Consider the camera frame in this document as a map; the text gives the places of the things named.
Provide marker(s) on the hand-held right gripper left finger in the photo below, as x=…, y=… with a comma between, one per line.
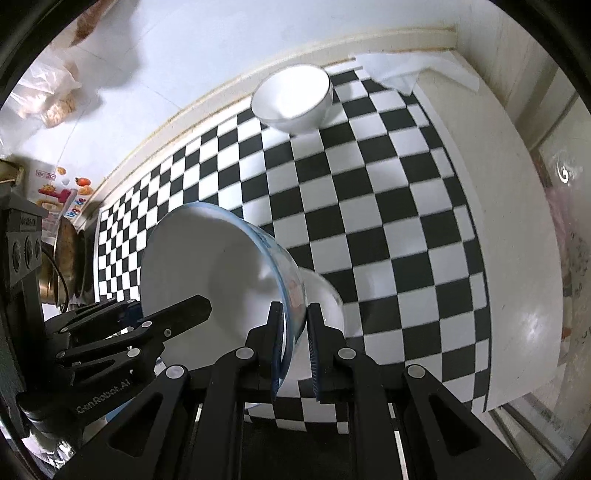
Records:
x=277, y=344

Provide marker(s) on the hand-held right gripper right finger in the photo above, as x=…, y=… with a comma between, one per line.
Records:
x=314, y=344

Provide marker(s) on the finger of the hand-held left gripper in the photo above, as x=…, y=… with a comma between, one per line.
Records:
x=178, y=314
x=133, y=312

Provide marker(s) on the blue patterned white bowl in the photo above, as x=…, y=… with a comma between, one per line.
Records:
x=207, y=277

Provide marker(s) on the black and white checkered mat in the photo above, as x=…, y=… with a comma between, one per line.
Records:
x=369, y=221

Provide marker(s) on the clear plastic bag of eggs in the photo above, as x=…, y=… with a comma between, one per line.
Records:
x=51, y=110

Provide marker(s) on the dark-rimmed white bowl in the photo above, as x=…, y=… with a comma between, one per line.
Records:
x=291, y=101

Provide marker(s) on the white cloth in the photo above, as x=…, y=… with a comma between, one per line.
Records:
x=397, y=69

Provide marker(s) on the patterned glass sliding door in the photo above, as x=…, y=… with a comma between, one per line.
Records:
x=565, y=175

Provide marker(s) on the colourful wall stickers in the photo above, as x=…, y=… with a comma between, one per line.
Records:
x=62, y=189

